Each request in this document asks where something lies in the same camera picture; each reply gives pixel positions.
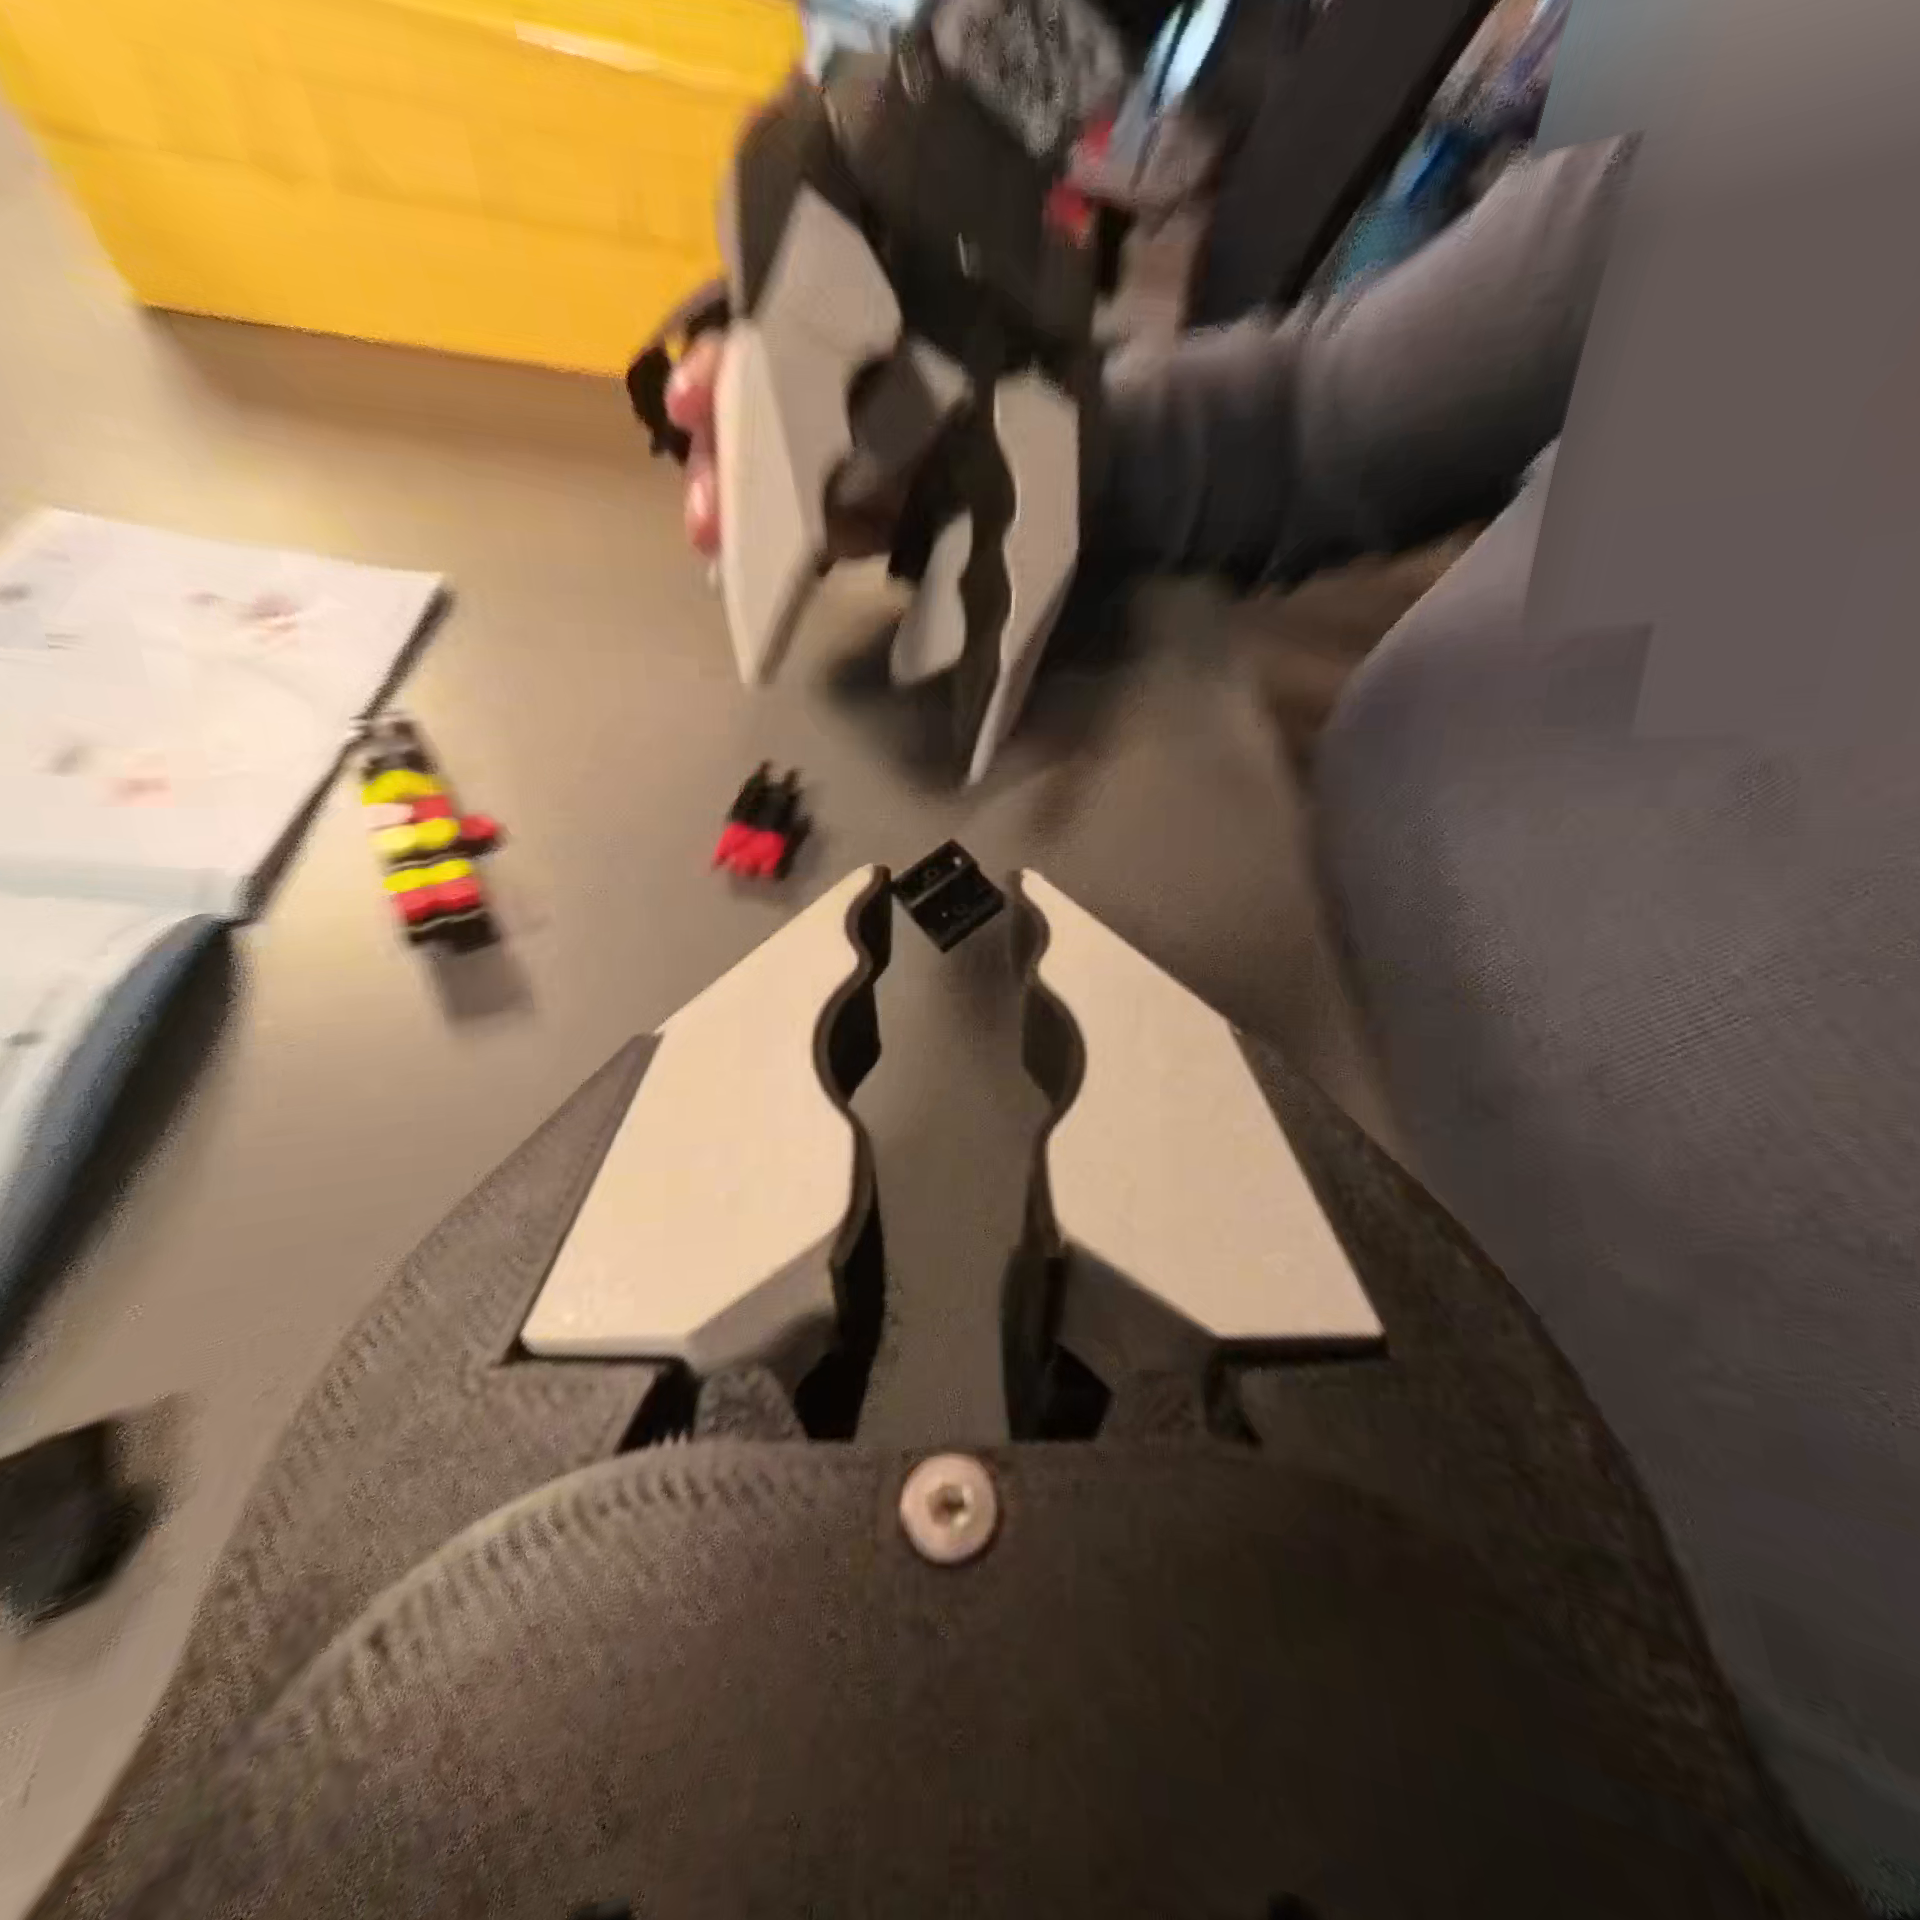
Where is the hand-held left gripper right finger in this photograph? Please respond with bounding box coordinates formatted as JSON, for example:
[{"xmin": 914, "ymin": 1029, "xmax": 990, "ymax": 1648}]
[{"xmin": 1012, "ymin": 867, "xmax": 1388, "ymax": 1347}]

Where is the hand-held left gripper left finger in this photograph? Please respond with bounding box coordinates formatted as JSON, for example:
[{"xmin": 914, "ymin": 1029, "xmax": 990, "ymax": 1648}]
[{"xmin": 517, "ymin": 863, "xmax": 903, "ymax": 1364}]

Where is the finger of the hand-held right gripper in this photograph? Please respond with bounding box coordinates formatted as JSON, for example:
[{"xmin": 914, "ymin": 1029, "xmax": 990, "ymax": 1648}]
[
  {"xmin": 959, "ymin": 375, "xmax": 1088, "ymax": 789},
  {"xmin": 713, "ymin": 183, "xmax": 910, "ymax": 689}
]

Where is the red black lego clip assembly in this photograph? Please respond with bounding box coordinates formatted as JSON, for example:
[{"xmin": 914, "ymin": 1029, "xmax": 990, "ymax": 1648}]
[{"xmin": 709, "ymin": 760, "xmax": 815, "ymax": 883}]

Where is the person's right forearm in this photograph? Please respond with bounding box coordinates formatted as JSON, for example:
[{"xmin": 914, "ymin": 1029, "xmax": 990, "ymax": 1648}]
[{"xmin": 1102, "ymin": 136, "xmax": 1630, "ymax": 594}]

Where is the long black red yellow lego assembly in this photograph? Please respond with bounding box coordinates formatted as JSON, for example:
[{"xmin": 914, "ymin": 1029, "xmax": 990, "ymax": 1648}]
[{"xmin": 353, "ymin": 719, "xmax": 508, "ymax": 952}]

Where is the person's right hand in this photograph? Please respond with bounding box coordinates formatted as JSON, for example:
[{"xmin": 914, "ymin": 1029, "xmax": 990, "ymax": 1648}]
[{"xmin": 662, "ymin": 322, "xmax": 741, "ymax": 569}]

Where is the yellow box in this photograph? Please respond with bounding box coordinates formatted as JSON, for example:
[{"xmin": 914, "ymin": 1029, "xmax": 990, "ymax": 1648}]
[{"xmin": 0, "ymin": 0, "xmax": 807, "ymax": 378}]

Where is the open instruction booklet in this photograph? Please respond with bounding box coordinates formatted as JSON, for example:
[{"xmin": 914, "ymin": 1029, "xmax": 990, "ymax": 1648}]
[{"xmin": 0, "ymin": 506, "xmax": 454, "ymax": 1322}]

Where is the small black object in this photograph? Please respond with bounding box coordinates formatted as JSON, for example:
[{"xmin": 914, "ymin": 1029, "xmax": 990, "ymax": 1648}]
[{"xmin": 0, "ymin": 1415, "xmax": 160, "ymax": 1635}]

